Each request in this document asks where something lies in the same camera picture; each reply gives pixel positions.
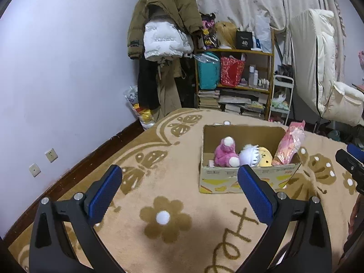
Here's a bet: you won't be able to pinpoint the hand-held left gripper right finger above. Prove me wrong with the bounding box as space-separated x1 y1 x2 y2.
236 165 333 273

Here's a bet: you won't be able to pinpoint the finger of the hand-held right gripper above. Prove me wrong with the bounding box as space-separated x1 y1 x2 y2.
335 149 364 195
346 144 364 162

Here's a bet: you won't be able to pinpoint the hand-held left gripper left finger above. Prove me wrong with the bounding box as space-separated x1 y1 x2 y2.
28 164 126 273

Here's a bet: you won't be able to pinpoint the white-haired plush doll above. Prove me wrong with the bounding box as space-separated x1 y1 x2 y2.
238 144 260 167

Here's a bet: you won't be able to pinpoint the cardboard box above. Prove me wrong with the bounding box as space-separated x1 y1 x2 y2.
198 124 302 194

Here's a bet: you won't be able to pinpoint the pink plush toy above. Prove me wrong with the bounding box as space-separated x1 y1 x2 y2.
214 136 240 168

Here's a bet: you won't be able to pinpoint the pink snack packet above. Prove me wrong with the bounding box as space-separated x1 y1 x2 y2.
271 120 306 166

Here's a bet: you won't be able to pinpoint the person's right forearm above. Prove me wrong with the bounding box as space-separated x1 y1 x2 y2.
343 195 364 263

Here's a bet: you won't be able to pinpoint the white trolley cart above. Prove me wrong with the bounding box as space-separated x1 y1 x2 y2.
269 74 295 126

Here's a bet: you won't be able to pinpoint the stack of magazines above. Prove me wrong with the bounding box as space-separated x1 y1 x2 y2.
219 89 269 118

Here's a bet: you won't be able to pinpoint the clear bag of toys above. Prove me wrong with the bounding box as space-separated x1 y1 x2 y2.
124 85 157 131

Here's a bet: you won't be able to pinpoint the white padded chair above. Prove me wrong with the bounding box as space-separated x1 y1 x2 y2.
289 9 364 127

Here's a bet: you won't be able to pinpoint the stack of books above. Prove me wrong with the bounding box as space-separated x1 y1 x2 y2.
197 89 221 109

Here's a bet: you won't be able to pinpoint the black hanging clothing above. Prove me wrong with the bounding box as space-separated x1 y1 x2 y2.
138 57 160 111

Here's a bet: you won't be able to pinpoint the white cosmetic bottles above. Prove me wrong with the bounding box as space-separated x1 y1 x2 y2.
248 65 270 89

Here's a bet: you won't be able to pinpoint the beige hanging trousers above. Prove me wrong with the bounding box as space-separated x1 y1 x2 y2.
156 60 182 120

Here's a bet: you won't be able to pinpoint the red patterned bag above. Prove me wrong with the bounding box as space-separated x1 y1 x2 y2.
220 56 245 87

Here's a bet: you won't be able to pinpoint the wooden shelf unit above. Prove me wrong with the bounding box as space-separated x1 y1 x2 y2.
194 28 276 121

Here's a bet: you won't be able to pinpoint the teal bag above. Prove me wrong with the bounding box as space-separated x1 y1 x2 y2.
197 53 221 90

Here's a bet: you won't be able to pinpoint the white plastic bag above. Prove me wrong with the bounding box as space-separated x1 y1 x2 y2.
254 14 273 53

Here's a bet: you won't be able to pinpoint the black gift box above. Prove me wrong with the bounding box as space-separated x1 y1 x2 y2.
235 30 253 50

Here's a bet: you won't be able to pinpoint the white puffer jacket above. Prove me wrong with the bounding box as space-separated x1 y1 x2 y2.
144 20 192 62

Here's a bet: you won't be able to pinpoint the blond wig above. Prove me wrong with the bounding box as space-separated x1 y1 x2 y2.
214 21 238 49

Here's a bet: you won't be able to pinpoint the colourful printed bag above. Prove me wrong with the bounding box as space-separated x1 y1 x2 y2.
200 13 221 49

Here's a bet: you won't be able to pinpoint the brown puffer jacket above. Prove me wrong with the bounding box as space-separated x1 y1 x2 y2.
127 0 203 60

